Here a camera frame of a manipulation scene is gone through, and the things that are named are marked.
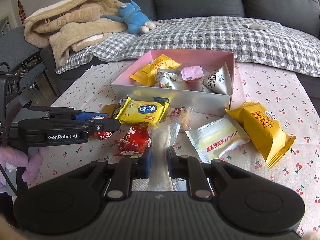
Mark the beige quilted blanket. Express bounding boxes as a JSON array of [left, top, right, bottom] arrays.
[[23, 0, 127, 67]]

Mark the orange wafer bar wrapper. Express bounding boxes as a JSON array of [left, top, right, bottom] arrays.
[[101, 103, 121, 118]]

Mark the white pecan kernel packet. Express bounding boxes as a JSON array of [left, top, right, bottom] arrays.
[[155, 69, 182, 89]]

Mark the small red snack packet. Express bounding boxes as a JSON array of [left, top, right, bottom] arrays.
[[93, 115, 114, 140]]

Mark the blue plush toy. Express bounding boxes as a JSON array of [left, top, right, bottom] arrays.
[[101, 1, 162, 34]]

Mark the white paper on sofa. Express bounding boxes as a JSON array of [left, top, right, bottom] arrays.
[[245, 23, 268, 30]]

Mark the dark grey chair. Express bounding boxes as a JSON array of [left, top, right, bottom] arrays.
[[1, 26, 57, 96]]

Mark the yellow cracker pack blue label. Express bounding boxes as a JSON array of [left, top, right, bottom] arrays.
[[116, 96, 169, 126]]

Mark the hand in purple glove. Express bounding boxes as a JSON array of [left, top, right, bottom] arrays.
[[0, 146, 49, 185]]

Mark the pink and white cardboard box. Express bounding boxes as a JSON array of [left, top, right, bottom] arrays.
[[111, 49, 235, 116]]

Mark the cherry print tablecloth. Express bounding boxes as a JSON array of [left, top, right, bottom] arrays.
[[15, 60, 320, 238]]

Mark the pale yellow white cake packet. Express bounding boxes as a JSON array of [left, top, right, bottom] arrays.
[[186, 114, 250, 163]]

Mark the pink snack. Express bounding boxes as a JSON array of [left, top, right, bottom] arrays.
[[181, 66, 204, 82]]

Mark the large yellow waffle snack bag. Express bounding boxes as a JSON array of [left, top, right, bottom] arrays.
[[130, 54, 183, 87]]

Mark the white nut triangle packet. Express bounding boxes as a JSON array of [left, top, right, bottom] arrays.
[[202, 62, 233, 95]]

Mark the clear packet tan biscuit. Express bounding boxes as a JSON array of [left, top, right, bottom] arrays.
[[165, 107, 194, 133]]

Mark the clear rice cracker packet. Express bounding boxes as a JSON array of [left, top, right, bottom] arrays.
[[147, 121, 181, 191]]

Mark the large red snack packet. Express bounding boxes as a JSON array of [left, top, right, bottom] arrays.
[[114, 122, 150, 157]]

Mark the grey checked sofa cover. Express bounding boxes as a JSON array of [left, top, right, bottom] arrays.
[[55, 16, 319, 77]]

